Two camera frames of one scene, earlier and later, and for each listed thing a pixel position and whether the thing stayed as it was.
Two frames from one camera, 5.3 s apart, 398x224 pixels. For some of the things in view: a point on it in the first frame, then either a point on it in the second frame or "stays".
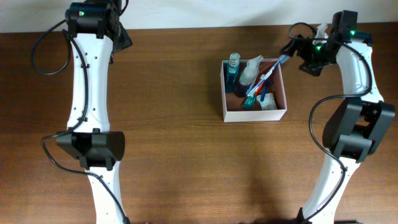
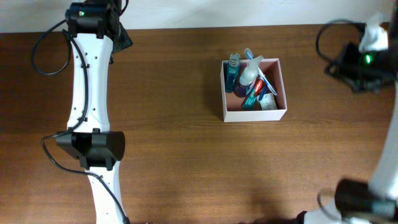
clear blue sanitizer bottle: [249, 74] stays
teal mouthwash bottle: [232, 75] stays
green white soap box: [268, 102] stays
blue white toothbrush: [283, 58] → [249, 55]
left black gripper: [125, 42] stays
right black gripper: [306, 43] → [347, 56]
